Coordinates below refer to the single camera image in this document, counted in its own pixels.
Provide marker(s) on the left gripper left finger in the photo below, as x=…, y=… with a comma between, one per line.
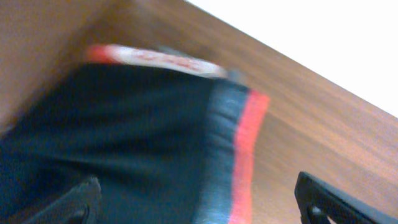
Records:
x=78, y=203

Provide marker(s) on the red folded t-shirt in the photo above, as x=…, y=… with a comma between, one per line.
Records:
x=119, y=54

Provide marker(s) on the black leggings with red waistband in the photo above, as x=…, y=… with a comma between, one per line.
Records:
x=166, y=146

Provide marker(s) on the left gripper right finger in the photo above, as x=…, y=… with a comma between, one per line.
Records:
x=322, y=203

